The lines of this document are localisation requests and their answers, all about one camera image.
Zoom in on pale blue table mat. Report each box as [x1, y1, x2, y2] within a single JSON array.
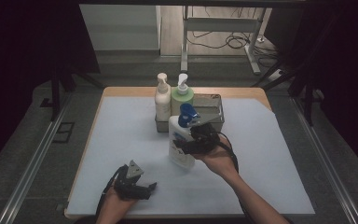
[[65, 96, 316, 217]]

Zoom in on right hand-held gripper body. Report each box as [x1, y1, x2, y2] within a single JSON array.
[[186, 113, 222, 155]]

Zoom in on black floor cables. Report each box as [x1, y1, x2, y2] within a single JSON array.
[[187, 6, 281, 68]]

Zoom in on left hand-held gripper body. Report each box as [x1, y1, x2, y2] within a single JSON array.
[[115, 160, 145, 201]]

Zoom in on dark curtain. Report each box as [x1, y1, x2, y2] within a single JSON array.
[[0, 0, 101, 175], [264, 0, 358, 183]]

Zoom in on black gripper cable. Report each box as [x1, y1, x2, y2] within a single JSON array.
[[94, 165, 128, 220], [216, 131, 255, 224]]

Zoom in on person's left hand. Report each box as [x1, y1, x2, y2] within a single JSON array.
[[101, 186, 138, 216]]

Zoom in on white metal desk frame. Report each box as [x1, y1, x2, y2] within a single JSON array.
[[180, 6, 273, 76]]

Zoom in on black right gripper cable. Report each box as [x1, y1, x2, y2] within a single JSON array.
[[216, 131, 255, 224]]

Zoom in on aluminium rail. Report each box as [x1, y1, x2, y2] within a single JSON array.
[[290, 96, 358, 224], [0, 92, 73, 224]]

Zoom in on white bottle with blue pump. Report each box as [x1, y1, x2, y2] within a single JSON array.
[[168, 103, 200, 170]]

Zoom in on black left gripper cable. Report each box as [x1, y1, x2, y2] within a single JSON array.
[[94, 165, 128, 220]]

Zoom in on green bottle with white pump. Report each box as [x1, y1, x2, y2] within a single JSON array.
[[171, 73, 195, 117]]

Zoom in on person's right hand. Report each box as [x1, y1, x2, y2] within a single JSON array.
[[194, 136, 240, 181]]

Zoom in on white pump bottle orange label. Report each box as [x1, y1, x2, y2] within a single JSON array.
[[154, 72, 172, 122]]

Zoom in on white cabinet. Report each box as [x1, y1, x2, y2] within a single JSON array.
[[78, 4, 162, 51]]

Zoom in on black metal stand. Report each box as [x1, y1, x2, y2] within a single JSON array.
[[251, 60, 324, 127], [40, 60, 105, 122]]

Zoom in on white power strip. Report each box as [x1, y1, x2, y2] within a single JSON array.
[[268, 68, 286, 82]]

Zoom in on metal mesh basket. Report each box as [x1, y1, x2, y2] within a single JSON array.
[[154, 91, 226, 134]]

